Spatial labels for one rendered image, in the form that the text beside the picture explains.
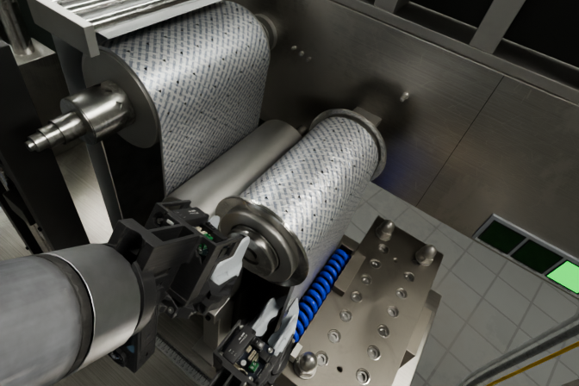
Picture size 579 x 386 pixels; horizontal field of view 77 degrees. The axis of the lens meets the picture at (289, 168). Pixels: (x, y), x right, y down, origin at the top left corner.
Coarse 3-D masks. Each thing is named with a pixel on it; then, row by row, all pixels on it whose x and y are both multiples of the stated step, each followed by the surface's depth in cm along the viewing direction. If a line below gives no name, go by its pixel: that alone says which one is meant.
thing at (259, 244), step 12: (240, 228) 44; (252, 228) 44; (252, 240) 43; (264, 240) 43; (252, 252) 45; (264, 252) 43; (276, 252) 44; (252, 264) 46; (264, 264) 44; (276, 264) 44; (264, 276) 46
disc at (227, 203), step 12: (228, 204) 46; (240, 204) 44; (252, 204) 42; (264, 216) 42; (276, 216) 41; (288, 228) 41; (288, 240) 42; (300, 252) 42; (300, 264) 44; (300, 276) 45
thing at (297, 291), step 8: (352, 208) 62; (344, 224) 64; (336, 232) 60; (344, 232) 73; (328, 240) 56; (336, 240) 68; (328, 248) 63; (320, 256) 57; (328, 256) 71; (312, 264) 54; (320, 264) 64; (312, 272) 60; (304, 280) 56; (312, 280) 68; (296, 288) 52; (304, 288) 62; (288, 296) 52; (296, 296) 59; (288, 304) 54; (280, 320) 58
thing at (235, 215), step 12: (228, 216) 45; (240, 216) 44; (252, 216) 43; (228, 228) 47; (264, 228) 42; (276, 228) 42; (276, 240) 42; (288, 252) 42; (288, 264) 44; (276, 276) 47; (288, 276) 45
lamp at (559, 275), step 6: (564, 264) 59; (570, 264) 59; (558, 270) 61; (564, 270) 60; (570, 270) 59; (576, 270) 59; (552, 276) 62; (558, 276) 61; (564, 276) 61; (570, 276) 60; (576, 276) 59; (558, 282) 62; (564, 282) 61; (570, 282) 61; (576, 282) 60; (570, 288) 61; (576, 288) 61
